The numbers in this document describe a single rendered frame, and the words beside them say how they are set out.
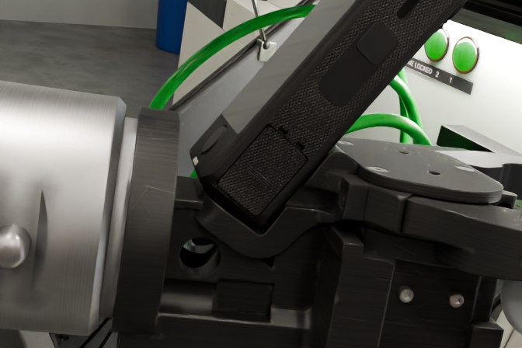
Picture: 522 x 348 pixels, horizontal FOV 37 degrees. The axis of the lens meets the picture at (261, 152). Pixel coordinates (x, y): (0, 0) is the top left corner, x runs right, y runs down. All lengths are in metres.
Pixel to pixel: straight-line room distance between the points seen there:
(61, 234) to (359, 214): 0.08
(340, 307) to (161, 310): 0.06
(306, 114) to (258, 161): 0.02
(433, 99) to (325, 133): 0.91
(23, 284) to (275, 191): 0.08
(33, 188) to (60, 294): 0.03
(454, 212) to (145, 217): 0.08
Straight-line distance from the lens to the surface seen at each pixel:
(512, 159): 0.34
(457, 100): 1.10
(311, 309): 0.25
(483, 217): 0.22
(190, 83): 4.73
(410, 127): 0.80
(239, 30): 0.85
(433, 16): 0.24
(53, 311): 0.23
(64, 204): 0.21
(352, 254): 0.22
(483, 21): 1.03
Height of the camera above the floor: 1.54
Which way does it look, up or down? 19 degrees down
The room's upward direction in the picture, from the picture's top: 11 degrees clockwise
